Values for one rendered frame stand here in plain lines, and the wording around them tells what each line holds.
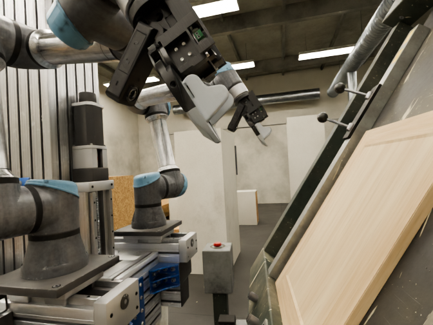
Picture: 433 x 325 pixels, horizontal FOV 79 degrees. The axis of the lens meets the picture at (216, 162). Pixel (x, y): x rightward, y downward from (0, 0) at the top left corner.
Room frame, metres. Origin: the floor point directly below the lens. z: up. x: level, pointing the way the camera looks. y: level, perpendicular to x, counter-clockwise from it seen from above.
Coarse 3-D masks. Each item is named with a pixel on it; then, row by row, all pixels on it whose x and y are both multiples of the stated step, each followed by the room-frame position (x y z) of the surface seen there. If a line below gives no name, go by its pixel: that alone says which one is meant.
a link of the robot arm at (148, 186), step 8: (136, 176) 1.15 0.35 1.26; (144, 176) 1.13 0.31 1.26; (152, 176) 1.13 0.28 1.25; (160, 176) 1.20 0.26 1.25; (136, 184) 1.13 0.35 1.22; (144, 184) 1.11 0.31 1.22; (152, 184) 1.13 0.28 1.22; (160, 184) 1.16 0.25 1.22; (168, 184) 1.19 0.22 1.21; (136, 192) 1.13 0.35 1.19; (144, 192) 1.12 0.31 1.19; (152, 192) 1.13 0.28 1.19; (160, 192) 1.16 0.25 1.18; (136, 200) 1.13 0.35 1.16; (144, 200) 1.12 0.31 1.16; (152, 200) 1.12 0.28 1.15; (160, 200) 1.17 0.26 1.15
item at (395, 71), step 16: (416, 32) 0.83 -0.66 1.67; (400, 48) 0.87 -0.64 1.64; (416, 48) 0.83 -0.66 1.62; (400, 64) 0.84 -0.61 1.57; (384, 80) 0.85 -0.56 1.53; (384, 96) 0.85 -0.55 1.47; (368, 112) 0.85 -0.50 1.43; (368, 128) 0.85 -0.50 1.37; (352, 144) 0.86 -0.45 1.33; (336, 160) 0.88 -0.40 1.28; (336, 176) 0.87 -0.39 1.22; (320, 192) 0.88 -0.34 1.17; (304, 208) 0.93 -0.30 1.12; (304, 224) 0.89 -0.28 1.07; (288, 240) 0.91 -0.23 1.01; (288, 256) 0.89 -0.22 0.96; (272, 272) 0.90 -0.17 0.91
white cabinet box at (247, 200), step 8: (240, 192) 5.79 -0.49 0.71; (248, 192) 5.75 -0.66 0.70; (256, 192) 6.05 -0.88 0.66; (240, 200) 5.79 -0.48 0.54; (248, 200) 5.75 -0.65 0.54; (256, 200) 5.95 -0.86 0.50; (240, 208) 5.80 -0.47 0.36; (248, 208) 5.76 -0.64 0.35; (256, 208) 5.84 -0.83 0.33; (240, 216) 5.80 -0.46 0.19; (248, 216) 5.76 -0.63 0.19; (256, 216) 5.74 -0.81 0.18; (240, 224) 5.80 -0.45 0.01; (248, 224) 5.76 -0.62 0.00; (256, 224) 5.72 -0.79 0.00
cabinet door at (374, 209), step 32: (384, 128) 0.70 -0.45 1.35; (416, 128) 0.54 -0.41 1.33; (352, 160) 0.80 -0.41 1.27; (384, 160) 0.61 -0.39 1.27; (416, 160) 0.48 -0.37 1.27; (352, 192) 0.68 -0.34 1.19; (384, 192) 0.53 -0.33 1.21; (416, 192) 0.43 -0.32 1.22; (320, 224) 0.77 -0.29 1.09; (352, 224) 0.58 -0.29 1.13; (384, 224) 0.47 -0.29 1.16; (416, 224) 0.41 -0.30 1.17; (320, 256) 0.65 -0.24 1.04; (352, 256) 0.51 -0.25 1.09; (384, 256) 0.42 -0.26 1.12; (288, 288) 0.73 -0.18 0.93; (320, 288) 0.57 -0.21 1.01; (352, 288) 0.45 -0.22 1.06; (288, 320) 0.62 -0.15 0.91; (320, 320) 0.50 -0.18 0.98; (352, 320) 0.42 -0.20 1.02
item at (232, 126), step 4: (240, 104) 1.00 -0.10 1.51; (244, 104) 1.00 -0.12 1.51; (236, 108) 1.00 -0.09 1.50; (240, 108) 1.00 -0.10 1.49; (236, 112) 1.00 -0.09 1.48; (240, 112) 1.00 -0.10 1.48; (236, 116) 1.00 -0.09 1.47; (240, 116) 1.02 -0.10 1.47; (232, 120) 1.01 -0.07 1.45; (236, 120) 1.00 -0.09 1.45; (228, 124) 1.02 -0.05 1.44; (232, 124) 1.01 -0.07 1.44; (236, 124) 1.02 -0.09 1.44; (228, 128) 1.02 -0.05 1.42; (232, 128) 1.01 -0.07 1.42; (236, 128) 1.03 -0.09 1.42
